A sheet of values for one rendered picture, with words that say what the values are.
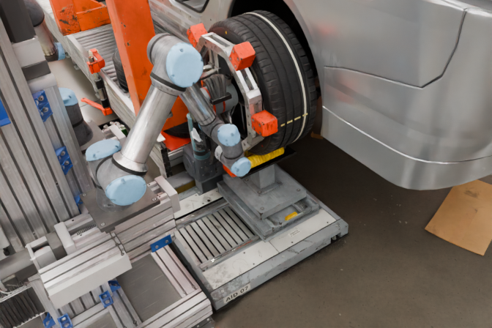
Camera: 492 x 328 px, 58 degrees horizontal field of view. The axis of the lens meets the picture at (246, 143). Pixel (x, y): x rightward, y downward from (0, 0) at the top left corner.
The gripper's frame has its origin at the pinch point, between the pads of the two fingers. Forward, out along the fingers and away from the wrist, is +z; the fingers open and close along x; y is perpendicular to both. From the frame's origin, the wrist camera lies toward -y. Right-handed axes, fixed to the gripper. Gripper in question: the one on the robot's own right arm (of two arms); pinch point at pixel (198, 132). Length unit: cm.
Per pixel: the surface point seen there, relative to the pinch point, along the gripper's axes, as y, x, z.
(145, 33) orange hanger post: 26, -7, 58
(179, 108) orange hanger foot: -21, -17, 57
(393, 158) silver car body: 3, -44, -66
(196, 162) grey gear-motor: -45, -12, 37
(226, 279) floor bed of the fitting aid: -75, 6, -17
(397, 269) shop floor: -83, -69, -59
